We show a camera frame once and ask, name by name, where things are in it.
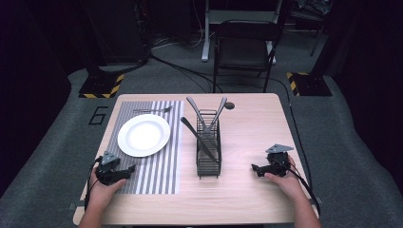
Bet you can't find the person's right hand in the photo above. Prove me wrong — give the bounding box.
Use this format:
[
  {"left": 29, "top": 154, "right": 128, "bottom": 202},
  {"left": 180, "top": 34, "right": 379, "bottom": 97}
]
[{"left": 264, "top": 155, "right": 307, "bottom": 201}]

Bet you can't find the person's left hand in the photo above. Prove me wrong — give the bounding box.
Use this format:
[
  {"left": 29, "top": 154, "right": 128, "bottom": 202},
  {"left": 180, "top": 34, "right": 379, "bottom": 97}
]
[{"left": 89, "top": 168, "right": 127, "bottom": 211}]

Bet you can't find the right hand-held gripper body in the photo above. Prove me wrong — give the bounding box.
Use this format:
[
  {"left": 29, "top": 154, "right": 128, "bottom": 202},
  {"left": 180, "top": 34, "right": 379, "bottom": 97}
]
[{"left": 264, "top": 143, "right": 295, "bottom": 178}]

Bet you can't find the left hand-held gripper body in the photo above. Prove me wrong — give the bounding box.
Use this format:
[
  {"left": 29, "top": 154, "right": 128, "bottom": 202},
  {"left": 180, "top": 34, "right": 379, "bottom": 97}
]
[{"left": 94, "top": 151, "right": 124, "bottom": 186}]

